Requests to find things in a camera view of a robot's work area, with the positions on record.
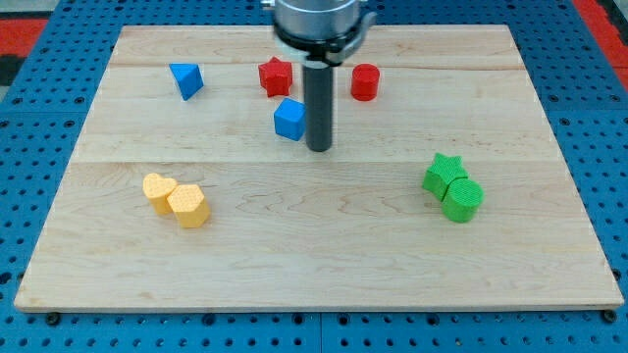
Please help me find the blue cube block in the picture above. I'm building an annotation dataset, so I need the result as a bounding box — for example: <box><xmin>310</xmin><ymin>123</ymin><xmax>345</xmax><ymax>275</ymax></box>
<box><xmin>274</xmin><ymin>98</ymin><xmax>305</xmax><ymax>141</ymax></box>

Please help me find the green star block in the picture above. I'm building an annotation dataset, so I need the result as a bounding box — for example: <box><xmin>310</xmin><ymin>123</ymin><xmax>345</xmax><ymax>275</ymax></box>
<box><xmin>422</xmin><ymin>153</ymin><xmax>469</xmax><ymax>201</ymax></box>

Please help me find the yellow heart block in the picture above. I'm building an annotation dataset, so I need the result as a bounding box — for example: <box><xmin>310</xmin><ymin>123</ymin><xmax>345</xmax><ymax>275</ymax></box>
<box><xmin>142</xmin><ymin>173</ymin><xmax>179</xmax><ymax>215</ymax></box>

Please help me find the red cylinder block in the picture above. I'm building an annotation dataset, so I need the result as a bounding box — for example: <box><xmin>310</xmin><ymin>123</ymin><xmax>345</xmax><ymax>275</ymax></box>
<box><xmin>350</xmin><ymin>63</ymin><xmax>380</xmax><ymax>101</ymax></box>

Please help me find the light wooden board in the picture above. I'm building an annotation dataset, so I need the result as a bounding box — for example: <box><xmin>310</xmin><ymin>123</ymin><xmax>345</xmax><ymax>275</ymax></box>
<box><xmin>15</xmin><ymin>25</ymin><xmax>624</xmax><ymax>313</ymax></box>

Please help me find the green cylinder block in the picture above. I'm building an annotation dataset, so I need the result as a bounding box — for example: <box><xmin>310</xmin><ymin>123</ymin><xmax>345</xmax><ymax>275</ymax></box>
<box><xmin>442</xmin><ymin>178</ymin><xmax>484</xmax><ymax>223</ymax></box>

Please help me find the yellow pentagon block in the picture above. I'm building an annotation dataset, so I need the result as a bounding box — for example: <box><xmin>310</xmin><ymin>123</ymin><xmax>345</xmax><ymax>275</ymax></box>
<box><xmin>167</xmin><ymin>184</ymin><xmax>211</xmax><ymax>228</ymax></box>

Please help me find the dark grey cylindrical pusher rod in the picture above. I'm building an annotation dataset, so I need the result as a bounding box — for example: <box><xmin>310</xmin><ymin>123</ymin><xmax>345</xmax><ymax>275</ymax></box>
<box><xmin>302</xmin><ymin>67</ymin><xmax>334</xmax><ymax>152</ymax></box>

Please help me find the blue triangle block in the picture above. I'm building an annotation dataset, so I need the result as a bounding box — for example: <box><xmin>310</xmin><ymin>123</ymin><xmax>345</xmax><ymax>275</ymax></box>
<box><xmin>169</xmin><ymin>63</ymin><xmax>204</xmax><ymax>101</ymax></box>

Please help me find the red star block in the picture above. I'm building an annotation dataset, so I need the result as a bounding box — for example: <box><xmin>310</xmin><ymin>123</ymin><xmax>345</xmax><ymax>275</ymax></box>
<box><xmin>258</xmin><ymin>57</ymin><xmax>293</xmax><ymax>97</ymax></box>

